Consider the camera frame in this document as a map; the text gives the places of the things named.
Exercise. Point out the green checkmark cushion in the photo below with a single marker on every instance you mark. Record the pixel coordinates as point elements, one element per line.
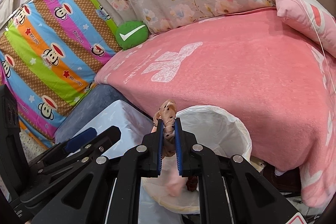
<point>131,34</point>

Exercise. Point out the blue grey cushion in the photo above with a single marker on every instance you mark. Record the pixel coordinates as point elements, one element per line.
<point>99,98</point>

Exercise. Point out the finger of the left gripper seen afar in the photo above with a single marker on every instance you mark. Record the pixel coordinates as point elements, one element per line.
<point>81,139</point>

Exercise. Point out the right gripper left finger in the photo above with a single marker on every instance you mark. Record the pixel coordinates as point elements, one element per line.
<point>152,165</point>

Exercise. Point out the light blue palm sheet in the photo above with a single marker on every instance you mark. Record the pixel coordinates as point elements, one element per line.
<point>133,126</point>

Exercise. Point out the colourful striped monkey quilt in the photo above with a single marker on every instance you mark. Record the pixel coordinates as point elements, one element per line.
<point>50,53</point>

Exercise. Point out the white plastic trash bag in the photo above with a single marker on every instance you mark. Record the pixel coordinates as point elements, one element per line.
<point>214,128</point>

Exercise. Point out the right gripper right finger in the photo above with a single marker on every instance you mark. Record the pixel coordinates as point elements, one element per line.
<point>184,141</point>

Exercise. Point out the pink dotted scrunchie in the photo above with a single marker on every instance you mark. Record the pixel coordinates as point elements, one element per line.
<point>167,114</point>

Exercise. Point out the pink blanket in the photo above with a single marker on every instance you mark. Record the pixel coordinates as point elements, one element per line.
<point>274,79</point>

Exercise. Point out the pink white pillow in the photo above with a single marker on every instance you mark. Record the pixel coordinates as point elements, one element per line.
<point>310,18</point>

